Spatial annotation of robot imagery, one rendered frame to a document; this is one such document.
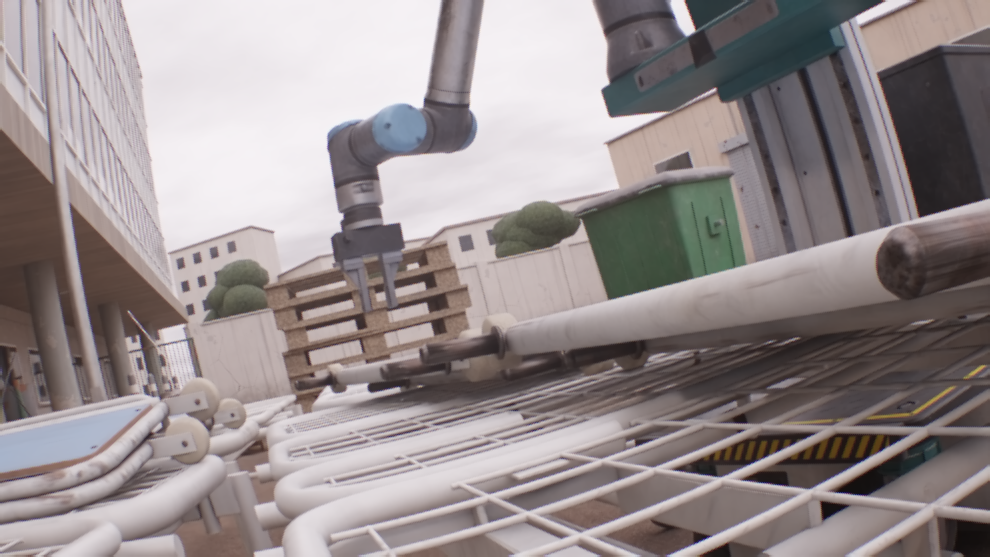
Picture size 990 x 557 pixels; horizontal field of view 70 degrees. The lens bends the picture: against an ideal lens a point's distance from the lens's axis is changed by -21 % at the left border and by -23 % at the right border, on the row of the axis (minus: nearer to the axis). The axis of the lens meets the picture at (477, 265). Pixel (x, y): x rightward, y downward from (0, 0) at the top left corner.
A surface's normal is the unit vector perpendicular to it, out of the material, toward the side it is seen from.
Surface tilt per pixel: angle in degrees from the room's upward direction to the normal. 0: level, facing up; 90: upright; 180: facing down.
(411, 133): 91
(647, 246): 94
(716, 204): 94
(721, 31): 90
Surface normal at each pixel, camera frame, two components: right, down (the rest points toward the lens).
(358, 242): 0.35, -0.15
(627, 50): -0.66, -0.23
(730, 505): -0.94, 0.22
